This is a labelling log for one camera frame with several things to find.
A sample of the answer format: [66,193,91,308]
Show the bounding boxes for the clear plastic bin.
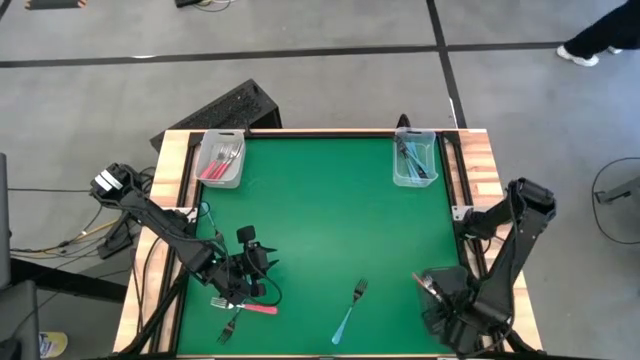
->
[392,126,440,189]

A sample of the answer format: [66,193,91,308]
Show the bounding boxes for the black bar orange ends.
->
[24,0,88,11]

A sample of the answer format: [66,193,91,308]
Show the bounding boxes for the grey stand leg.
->
[594,177,640,206]

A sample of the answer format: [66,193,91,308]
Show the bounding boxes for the black aluminium frame rail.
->
[439,130,494,357]
[152,130,204,357]

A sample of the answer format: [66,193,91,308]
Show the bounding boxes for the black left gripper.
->
[219,242,281,304]

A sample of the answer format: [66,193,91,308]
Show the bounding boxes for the person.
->
[556,0,640,69]

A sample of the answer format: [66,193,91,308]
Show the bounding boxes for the black diagonal frame strut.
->
[119,269,189,357]

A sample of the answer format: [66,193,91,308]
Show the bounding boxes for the black floor stand foot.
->
[97,223,135,260]

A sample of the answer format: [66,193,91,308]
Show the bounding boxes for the black floor device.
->
[174,0,232,13]

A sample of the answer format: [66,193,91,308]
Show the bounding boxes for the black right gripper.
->
[430,287,506,357]

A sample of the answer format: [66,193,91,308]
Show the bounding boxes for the yellow blue bag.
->
[38,330,69,359]

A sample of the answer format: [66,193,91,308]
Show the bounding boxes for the dark grey panel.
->
[0,152,13,291]

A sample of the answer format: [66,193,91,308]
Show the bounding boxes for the dark tinted plastic bin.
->
[416,265,474,346]

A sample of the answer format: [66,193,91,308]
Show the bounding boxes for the black perforated computer case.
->
[149,78,284,154]

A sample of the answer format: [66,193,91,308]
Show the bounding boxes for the white opaque plastic bin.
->
[193,128,247,190]

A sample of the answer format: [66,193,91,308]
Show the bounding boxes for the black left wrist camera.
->
[235,224,257,251]

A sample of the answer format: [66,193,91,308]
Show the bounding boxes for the black floor cable loop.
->
[591,156,640,246]

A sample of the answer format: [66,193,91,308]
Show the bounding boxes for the green table mat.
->
[175,136,477,357]

